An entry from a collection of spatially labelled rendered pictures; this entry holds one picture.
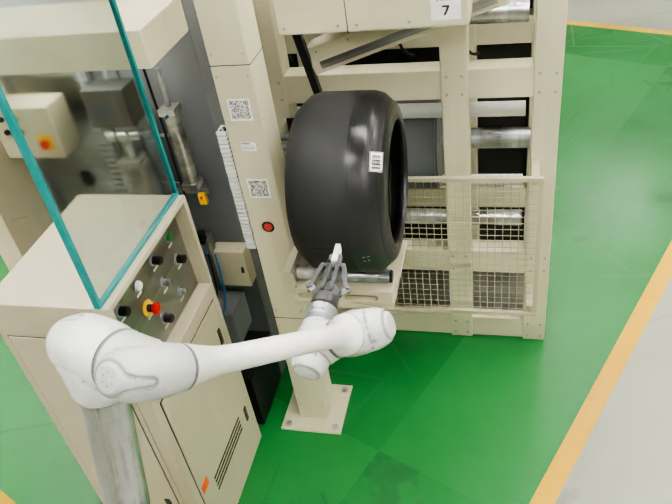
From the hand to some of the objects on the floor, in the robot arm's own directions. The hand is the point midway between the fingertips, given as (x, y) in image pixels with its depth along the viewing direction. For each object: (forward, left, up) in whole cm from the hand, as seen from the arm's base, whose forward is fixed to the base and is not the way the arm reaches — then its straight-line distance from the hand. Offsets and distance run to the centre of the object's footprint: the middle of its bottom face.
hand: (336, 255), depth 202 cm
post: (+54, +22, -115) cm, 129 cm away
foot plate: (+54, +22, -115) cm, 129 cm away
